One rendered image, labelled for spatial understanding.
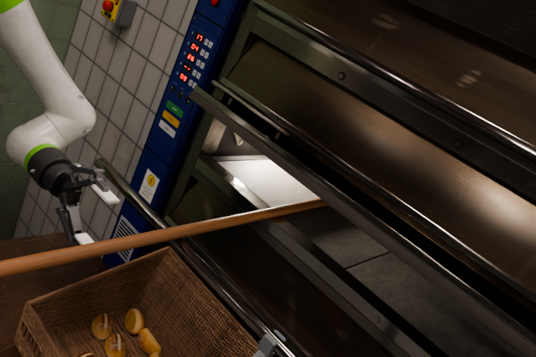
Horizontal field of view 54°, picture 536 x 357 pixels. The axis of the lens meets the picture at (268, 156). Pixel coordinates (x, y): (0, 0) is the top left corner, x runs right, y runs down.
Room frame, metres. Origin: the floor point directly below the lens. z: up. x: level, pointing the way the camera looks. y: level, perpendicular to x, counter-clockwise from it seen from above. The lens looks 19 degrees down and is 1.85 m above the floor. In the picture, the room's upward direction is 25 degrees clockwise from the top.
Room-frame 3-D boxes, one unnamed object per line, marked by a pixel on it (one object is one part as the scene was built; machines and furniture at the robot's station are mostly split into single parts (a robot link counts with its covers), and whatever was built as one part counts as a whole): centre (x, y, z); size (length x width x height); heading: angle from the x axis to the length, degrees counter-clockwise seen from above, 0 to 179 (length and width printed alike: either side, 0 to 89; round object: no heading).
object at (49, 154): (1.11, 0.46, 1.20); 0.12 x 0.06 x 0.09; 147
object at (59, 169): (1.07, 0.40, 1.20); 0.09 x 0.07 x 0.08; 57
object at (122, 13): (1.91, 0.73, 1.46); 0.10 x 0.07 x 0.10; 56
